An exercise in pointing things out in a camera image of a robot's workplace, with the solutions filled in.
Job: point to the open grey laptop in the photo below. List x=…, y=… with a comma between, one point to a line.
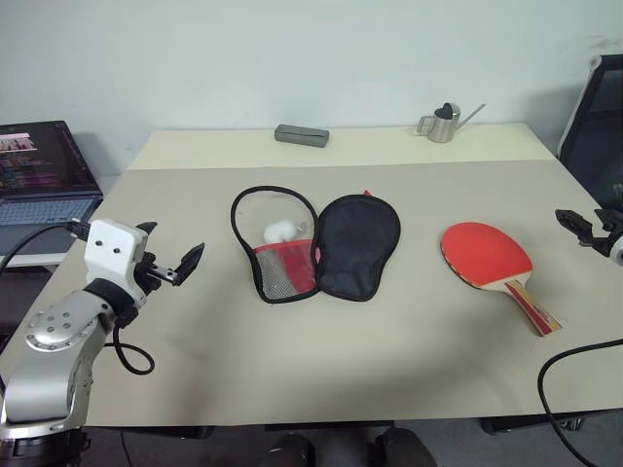
x=44, y=165

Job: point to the black mesh office chair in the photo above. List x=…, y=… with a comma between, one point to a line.
x=596, y=131

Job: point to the red black paddle case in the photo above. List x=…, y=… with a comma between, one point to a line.
x=357, y=248

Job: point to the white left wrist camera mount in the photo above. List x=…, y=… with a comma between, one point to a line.
x=109, y=245

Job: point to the silver metal watering can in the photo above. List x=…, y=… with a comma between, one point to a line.
x=443, y=129

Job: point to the grey rectangular box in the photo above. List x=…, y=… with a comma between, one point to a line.
x=302, y=135

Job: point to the black caster wheel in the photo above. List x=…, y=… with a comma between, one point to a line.
x=572, y=422

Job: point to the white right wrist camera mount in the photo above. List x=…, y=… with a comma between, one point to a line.
x=619, y=250

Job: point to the white side desk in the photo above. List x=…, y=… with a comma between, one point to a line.
x=29, y=260

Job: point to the dark rounded shape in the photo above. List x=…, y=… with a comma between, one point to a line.
x=292, y=450

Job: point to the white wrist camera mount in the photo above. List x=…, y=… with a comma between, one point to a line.
x=619, y=250
x=109, y=245

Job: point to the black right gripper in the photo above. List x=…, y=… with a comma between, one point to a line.
x=601, y=240

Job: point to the red table tennis paddle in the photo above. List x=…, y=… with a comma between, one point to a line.
x=482, y=253

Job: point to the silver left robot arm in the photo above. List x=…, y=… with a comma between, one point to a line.
x=48, y=335

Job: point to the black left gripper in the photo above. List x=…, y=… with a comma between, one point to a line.
x=157, y=275

